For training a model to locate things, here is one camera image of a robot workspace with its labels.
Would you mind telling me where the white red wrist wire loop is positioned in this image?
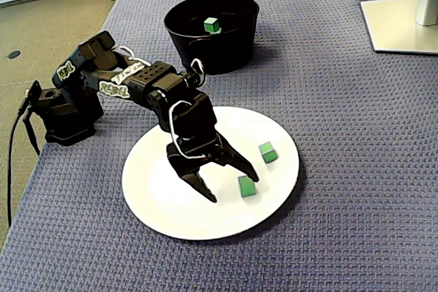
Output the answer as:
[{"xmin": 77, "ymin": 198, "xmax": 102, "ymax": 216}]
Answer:
[{"xmin": 189, "ymin": 57, "xmax": 207, "ymax": 87}]

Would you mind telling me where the black usb cable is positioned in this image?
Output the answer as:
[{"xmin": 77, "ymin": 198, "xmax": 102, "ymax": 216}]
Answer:
[{"xmin": 6, "ymin": 98, "xmax": 30, "ymax": 228}]

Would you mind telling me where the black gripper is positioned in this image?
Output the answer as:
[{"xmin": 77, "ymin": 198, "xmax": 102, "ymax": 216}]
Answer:
[{"xmin": 166, "ymin": 131, "xmax": 260, "ymax": 204}]

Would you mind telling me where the white red forearm wire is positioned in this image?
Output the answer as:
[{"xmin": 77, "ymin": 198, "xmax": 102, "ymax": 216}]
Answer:
[{"xmin": 114, "ymin": 44, "xmax": 152, "ymax": 68}]

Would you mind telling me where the blue woven table cloth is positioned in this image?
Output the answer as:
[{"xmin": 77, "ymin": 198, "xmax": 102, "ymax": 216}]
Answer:
[{"xmin": 0, "ymin": 0, "xmax": 438, "ymax": 292}]

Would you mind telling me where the white round plate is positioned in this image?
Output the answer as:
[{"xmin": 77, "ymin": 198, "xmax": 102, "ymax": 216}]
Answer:
[{"xmin": 121, "ymin": 105, "xmax": 301, "ymax": 241}]

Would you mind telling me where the short black power cable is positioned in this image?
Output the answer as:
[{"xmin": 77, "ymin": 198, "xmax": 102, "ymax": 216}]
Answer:
[{"xmin": 23, "ymin": 114, "xmax": 41, "ymax": 155}]

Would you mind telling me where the black round bucket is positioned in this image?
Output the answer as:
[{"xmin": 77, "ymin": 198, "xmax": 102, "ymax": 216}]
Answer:
[{"xmin": 163, "ymin": 0, "xmax": 260, "ymax": 76}]

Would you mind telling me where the white red gripper wire loop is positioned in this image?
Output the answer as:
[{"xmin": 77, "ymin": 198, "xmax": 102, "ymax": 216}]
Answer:
[{"xmin": 168, "ymin": 100, "xmax": 214, "ymax": 161}]

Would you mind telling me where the white monitor stand base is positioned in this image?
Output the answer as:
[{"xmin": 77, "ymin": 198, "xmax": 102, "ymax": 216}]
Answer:
[{"xmin": 360, "ymin": 0, "xmax": 438, "ymax": 55}]

